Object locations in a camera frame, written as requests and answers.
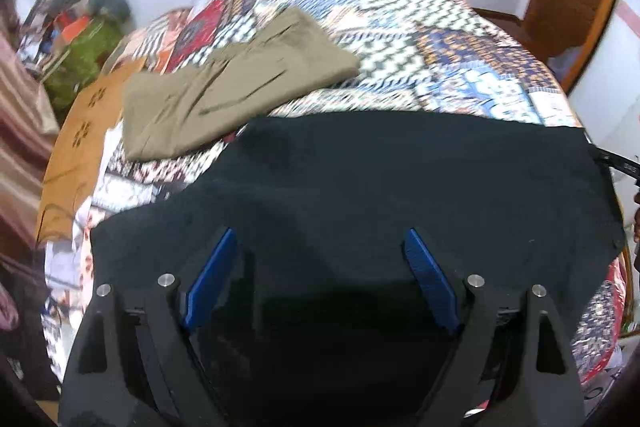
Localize black pants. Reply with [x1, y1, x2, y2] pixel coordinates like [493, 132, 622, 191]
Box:
[91, 112, 625, 426]

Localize person's right hand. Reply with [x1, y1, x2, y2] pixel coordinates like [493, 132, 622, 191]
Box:
[632, 190, 640, 273]

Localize wooden lap desk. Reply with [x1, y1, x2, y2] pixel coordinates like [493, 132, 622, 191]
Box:
[35, 57, 146, 243]

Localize khaki pants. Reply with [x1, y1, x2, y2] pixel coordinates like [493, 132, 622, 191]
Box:
[122, 6, 360, 161]

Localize patchwork patterned bedspread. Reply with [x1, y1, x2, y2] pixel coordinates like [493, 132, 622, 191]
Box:
[41, 0, 629, 388]

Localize red striped curtain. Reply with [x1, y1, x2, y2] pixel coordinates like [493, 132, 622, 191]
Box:
[1, 0, 58, 258]

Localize green fabric storage box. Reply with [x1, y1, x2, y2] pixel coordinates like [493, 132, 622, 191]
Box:
[41, 18, 122, 121]

